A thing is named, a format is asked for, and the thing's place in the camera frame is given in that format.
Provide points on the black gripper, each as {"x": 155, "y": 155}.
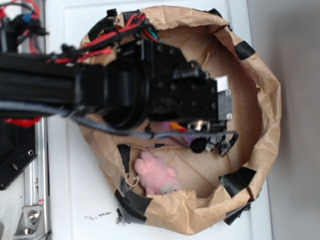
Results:
{"x": 161, "y": 85}

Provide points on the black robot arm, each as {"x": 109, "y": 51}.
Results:
{"x": 90, "y": 94}

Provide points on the pink plush bunny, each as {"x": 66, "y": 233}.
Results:
{"x": 155, "y": 176}

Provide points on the brown paper bag bin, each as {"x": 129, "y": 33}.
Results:
{"x": 214, "y": 185}

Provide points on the aluminium extrusion rail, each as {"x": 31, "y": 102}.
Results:
{"x": 36, "y": 178}

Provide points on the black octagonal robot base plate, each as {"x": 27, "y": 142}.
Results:
{"x": 18, "y": 147}

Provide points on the aluminium corner bracket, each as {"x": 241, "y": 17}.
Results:
{"x": 31, "y": 225}

